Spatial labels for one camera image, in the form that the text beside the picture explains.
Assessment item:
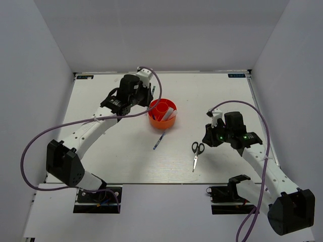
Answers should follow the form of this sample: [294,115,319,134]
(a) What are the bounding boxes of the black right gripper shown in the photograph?
[202,120,233,147]

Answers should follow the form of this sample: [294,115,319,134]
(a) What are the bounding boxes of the black handled scissors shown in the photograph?
[191,142,205,172]

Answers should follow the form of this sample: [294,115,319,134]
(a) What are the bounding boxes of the blue clear pen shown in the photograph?
[153,131,166,150]

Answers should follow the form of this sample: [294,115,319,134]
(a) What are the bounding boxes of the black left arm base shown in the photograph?
[73,186,123,214]

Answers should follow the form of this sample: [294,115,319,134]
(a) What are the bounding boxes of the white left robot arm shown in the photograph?
[46,69,153,201]

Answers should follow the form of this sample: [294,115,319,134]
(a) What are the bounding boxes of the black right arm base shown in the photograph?
[205,186,256,215]

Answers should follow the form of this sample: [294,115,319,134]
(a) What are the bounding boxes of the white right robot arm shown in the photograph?
[202,109,315,235]

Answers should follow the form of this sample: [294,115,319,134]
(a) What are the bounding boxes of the orange round compartment container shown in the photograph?
[148,98,177,130]

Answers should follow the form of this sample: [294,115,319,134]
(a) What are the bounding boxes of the left corner table label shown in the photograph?
[76,75,94,80]

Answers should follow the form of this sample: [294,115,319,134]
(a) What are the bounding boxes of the corner table label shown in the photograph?
[76,75,94,80]
[228,73,246,78]

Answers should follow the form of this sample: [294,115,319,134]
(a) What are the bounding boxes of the right corner table label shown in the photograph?
[228,73,246,78]

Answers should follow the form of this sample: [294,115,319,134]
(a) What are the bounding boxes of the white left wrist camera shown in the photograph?
[135,67,153,88]

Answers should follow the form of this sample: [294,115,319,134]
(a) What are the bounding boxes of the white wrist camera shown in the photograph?
[135,67,153,88]
[206,108,223,128]

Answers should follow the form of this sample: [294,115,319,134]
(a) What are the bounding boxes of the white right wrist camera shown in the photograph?
[206,108,223,128]

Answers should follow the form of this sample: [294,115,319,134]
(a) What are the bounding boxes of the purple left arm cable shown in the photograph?
[20,65,163,214]

